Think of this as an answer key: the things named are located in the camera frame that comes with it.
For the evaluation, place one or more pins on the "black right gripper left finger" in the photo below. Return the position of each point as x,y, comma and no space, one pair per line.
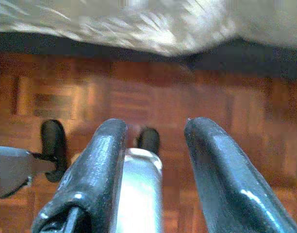
95,174

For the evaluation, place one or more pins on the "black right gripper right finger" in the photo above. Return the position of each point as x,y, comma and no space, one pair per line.
219,174

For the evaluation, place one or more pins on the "black robot left foot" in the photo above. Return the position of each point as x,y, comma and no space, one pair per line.
54,140

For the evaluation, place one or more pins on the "black robot foot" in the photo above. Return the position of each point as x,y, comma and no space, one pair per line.
54,140
149,140

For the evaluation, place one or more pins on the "black robot right foot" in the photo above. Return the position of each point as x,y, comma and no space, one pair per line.
149,140

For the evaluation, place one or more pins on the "grey floral bedspread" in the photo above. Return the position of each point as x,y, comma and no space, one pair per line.
138,24

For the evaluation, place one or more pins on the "dark bed frame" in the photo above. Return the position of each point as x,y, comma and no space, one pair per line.
66,48

